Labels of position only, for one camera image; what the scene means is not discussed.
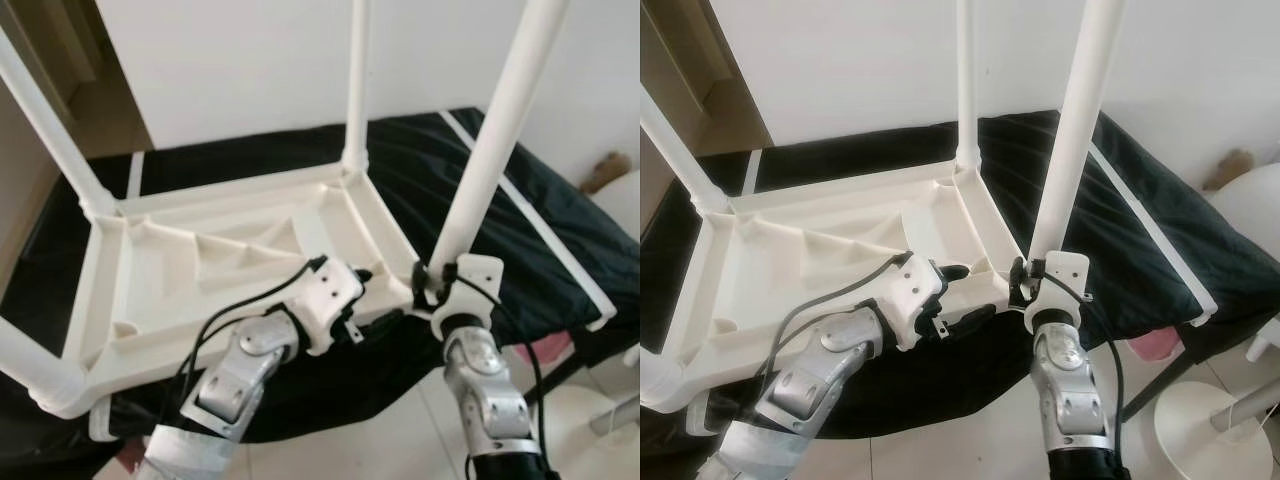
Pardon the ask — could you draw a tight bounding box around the white plastic children table top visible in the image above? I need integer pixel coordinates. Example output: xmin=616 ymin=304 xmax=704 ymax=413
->
xmin=660 ymin=165 xmax=1033 ymax=414
xmin=60 ymin=168 xmax=443 ymax=419

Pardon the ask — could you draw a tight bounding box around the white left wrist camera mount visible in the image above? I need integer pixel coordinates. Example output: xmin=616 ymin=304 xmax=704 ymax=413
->
xmin=880 ymin=252 xmax=947 ymax=353
xmin=295 ymin=255 xmax=367 ymax=357

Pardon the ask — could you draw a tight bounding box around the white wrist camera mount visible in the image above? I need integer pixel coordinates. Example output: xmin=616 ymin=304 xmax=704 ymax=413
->
xmin=880 ymin=252 xmax=947 ymax=353
xmin=430 ymin=255 xmax=505 ymax=337
xmin=1022 ymin=250 xmax=1092 ymax=335
xmin=295 ymin=255 xmax=367 ymax=357

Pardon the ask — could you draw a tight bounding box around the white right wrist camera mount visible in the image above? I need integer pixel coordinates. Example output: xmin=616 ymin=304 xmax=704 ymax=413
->
xmin=430 ymin=255 xmax=505 ymax=337
xmin=1022 ymin=250 xmax=1092 ymax=335

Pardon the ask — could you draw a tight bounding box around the brown wooden door frame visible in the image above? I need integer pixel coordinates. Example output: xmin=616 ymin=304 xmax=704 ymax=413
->
xmin=15 ymin=0 xmax=103 ymax=101
xmin=645 ymin=0 xmax=723 ymax=101

